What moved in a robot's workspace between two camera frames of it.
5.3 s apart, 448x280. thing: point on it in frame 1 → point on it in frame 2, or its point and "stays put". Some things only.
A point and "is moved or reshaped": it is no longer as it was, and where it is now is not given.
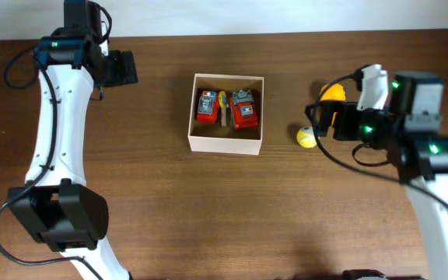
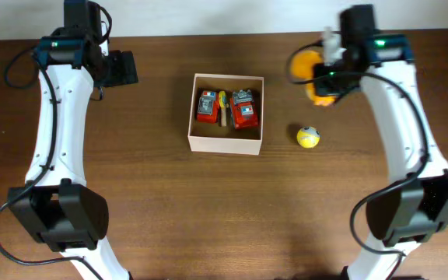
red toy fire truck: (244, 110) stays put
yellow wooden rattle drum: (223, 100) stays put
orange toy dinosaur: (334, 92) is moved or reshaped
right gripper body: (369, 120) → (329, 78)
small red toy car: (208, 107) stays put
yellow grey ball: (306, 137) stays put
